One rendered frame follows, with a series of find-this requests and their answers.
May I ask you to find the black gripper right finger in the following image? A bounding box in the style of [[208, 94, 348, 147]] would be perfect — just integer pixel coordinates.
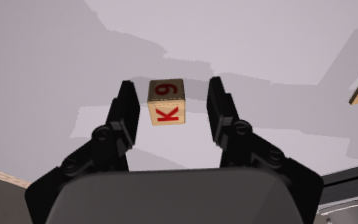
[[206, 76, 324, 224]]

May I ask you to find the wooden letter block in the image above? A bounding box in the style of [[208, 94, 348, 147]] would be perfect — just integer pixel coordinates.
[[147, 79, 186, 126]]

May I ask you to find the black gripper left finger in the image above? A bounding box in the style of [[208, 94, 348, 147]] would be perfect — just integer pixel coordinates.
[[24, 80, 140, 224]]

